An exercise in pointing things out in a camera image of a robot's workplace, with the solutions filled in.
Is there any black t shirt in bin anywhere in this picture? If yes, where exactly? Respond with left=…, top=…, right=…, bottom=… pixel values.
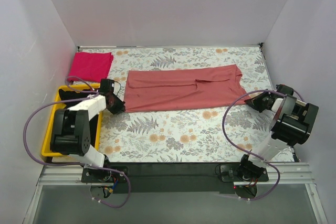
left=58, top=89, right=97, bottom=106

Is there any salmon pink t shirt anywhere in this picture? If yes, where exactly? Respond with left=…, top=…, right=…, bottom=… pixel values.
left=124, top=65, right=246, bottom=113

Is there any aluminium frame rail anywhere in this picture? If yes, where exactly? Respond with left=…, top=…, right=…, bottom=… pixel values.
left=24, top=163, right=328, bottom=223

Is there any folded magenta t shirt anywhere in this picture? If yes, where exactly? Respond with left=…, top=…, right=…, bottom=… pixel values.
left=67, top=52, right=113, bottom=82

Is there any floral patterned table mat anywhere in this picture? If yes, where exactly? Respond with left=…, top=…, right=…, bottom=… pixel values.
left=71, top=46, right=297, bottom=164

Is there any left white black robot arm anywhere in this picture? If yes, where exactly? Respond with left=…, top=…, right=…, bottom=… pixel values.
left=50, top=79, right=125, bottom=182

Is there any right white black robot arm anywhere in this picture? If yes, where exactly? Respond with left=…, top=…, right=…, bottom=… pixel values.
left=237, top=84, right=319, bottom=181

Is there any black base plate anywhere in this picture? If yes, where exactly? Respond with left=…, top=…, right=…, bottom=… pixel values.
left=81, top=162, right=269, bottom=197

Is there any yellow plastic bin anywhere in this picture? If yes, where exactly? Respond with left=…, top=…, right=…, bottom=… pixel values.
left=41, top=83, right=103, bottom=157

